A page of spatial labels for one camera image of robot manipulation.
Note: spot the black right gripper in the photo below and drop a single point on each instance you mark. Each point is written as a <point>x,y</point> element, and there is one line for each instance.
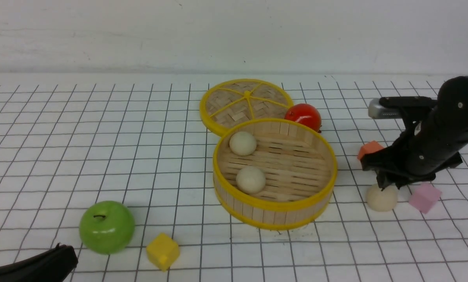
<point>435,131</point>

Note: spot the beige bun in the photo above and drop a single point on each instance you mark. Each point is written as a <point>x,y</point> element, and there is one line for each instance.
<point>243,143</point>
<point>382,200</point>
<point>250,180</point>

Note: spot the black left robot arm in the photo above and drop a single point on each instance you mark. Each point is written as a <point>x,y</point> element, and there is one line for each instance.
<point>53,265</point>

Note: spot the bamboo steamer tray yellow rim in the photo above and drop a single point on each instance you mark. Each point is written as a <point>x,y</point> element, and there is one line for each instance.
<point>300,169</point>

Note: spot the bamboo steamer lid yellow rim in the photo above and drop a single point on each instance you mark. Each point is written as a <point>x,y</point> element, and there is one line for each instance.
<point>237,101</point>

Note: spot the orange cube block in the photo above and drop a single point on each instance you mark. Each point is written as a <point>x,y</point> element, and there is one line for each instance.
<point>369,148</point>

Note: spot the pink cube block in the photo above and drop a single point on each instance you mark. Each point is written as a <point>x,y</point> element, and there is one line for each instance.
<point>425,197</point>

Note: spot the red tomato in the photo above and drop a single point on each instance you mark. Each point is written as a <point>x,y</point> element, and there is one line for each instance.
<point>306,115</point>

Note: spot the yellow cube block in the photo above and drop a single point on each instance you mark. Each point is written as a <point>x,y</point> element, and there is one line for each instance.
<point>162,251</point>

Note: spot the green apple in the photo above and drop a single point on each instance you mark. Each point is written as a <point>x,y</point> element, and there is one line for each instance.
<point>107,227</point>

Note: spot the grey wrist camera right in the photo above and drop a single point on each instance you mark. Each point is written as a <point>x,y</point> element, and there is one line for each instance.
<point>383,108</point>

